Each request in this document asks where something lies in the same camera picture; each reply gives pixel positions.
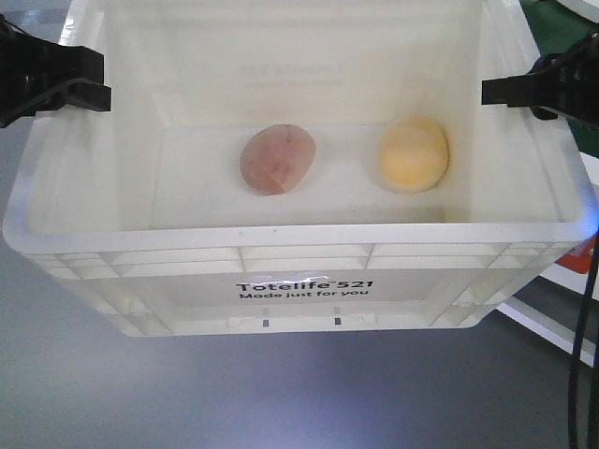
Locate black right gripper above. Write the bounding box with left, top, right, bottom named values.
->
left=481, top=29, right=598, bottom=130

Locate pink plush ball toy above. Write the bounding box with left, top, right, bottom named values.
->
left=240, top=124, right=316, bottom=196

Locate yellow plush ball toy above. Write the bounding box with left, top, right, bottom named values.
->
left=377, top=115, right=450, bottom=193

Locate white plastic tote box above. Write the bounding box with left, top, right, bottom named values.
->
left=3, top=1, right=597, bottom=337

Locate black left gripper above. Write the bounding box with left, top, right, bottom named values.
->
left=1, top=15, right=111, bottom=128

